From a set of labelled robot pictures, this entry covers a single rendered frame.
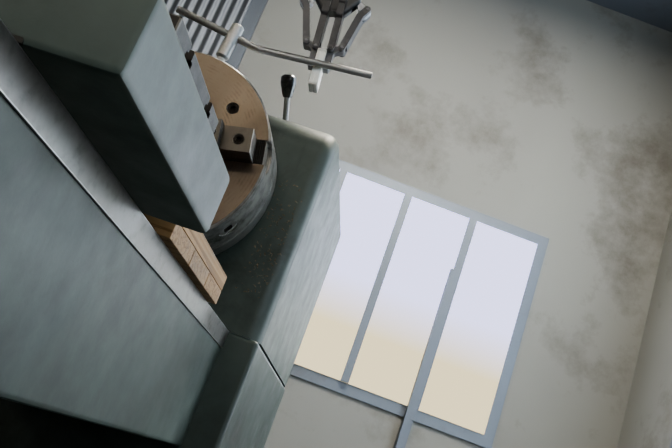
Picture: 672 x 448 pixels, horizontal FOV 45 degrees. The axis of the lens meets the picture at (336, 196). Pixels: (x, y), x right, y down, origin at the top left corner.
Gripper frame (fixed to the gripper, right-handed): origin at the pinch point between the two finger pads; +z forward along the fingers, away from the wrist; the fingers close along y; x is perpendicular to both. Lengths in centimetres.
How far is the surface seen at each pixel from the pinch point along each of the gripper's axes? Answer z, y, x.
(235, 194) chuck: 27.8, -5.3, -10.3
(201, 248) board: 42, -2, -34
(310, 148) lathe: 12.0, 1.5, 5.3
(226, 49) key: 3.1, -14.2, -6.7
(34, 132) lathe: 47, -4, -76
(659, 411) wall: 4, 142, 233
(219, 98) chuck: 13.3, -11.9, -10.2
